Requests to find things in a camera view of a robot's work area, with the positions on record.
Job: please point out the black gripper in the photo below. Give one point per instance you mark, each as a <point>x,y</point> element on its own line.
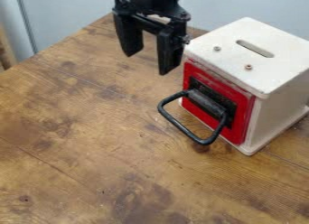
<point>161,17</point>

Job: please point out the red drawer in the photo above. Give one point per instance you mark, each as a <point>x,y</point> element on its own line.
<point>230,97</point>

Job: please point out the black metal drawer handle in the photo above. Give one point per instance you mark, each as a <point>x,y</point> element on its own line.
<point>214,105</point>

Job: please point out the white wooden box cabinet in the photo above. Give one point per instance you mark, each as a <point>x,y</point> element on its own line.
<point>267,62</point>

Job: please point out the wooden object at left edge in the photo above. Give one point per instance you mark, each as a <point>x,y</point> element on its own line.
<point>7,55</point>

